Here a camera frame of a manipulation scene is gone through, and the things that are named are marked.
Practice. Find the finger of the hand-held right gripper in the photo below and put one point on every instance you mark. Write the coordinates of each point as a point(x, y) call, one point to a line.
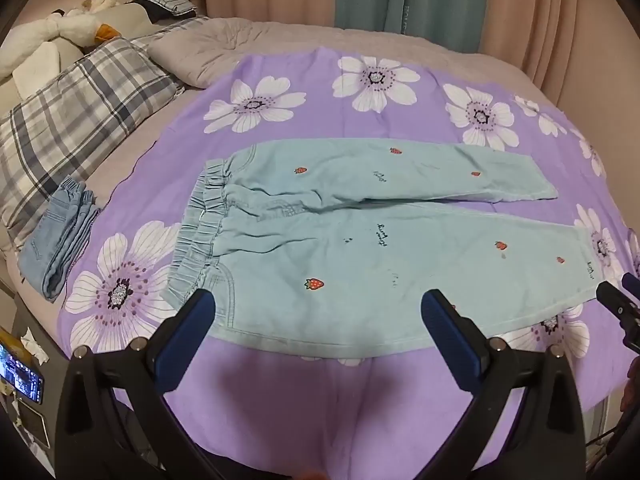
point(632, 283)
point(617, 299)

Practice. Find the folded blue jeans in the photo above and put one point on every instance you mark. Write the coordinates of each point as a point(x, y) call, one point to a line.
point(55, 240)

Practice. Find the light blue strawberry pants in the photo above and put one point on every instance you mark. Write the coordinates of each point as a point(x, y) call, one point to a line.
point(350, 250)

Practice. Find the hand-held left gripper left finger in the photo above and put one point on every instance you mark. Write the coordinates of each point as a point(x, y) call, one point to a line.
point(185, 342)

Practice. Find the grey quilt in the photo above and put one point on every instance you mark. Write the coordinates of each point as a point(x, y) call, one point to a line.
point(225, 45)

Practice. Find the grey bedside table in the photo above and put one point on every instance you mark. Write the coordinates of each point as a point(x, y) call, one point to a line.
point(37, 317)

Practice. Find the white tissue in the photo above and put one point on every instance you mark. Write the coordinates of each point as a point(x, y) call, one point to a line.
point(35, 350)

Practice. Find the beige plush toy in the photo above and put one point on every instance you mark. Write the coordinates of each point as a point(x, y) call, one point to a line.
point(100, 2)

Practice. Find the white plush goose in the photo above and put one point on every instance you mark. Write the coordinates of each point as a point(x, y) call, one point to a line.
point(65, 27)

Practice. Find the smartphone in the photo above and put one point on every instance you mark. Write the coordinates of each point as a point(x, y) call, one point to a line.
point(22, 372)

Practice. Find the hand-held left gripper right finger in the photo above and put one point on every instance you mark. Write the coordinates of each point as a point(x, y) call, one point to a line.
point(450, 342)

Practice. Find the purple floral blanket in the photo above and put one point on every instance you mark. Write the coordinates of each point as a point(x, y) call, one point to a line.
point(300, 410)

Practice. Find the large plaid pillow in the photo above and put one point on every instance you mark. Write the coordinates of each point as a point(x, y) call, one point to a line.
point(75, 115)

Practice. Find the small dark plaid pillow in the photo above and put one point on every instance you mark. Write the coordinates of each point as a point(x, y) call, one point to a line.
point(170, 2)

